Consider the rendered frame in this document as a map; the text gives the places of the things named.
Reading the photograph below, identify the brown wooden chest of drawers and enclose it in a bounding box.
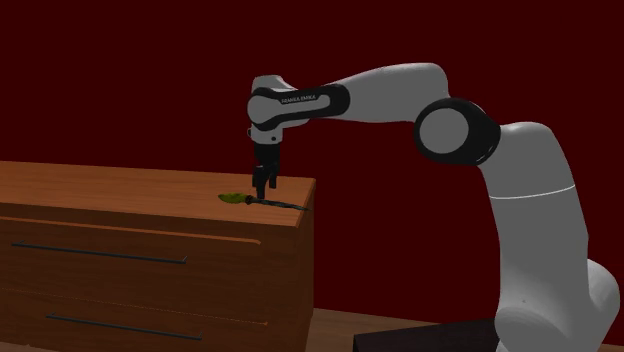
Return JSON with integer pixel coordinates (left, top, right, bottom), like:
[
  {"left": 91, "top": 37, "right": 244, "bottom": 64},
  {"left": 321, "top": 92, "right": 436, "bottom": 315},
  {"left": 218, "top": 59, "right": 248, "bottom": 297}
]
[{"left": 0, "top": 160, "right": 317, "bottom": 352}]

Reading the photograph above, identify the green paintbrush with black handle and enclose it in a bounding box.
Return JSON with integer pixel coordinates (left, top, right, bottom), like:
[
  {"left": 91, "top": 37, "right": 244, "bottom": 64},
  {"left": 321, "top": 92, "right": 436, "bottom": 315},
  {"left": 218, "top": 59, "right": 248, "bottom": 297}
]
[{"left": 217, "top": 192, "right": 310, "bottom": 212}]

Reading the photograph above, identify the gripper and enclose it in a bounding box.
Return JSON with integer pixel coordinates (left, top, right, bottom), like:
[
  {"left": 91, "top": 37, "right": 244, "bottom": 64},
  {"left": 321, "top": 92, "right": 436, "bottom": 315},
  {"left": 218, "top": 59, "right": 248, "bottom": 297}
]
[{"left": 251, "top": 142, "right": 282, "bottom": 200}]

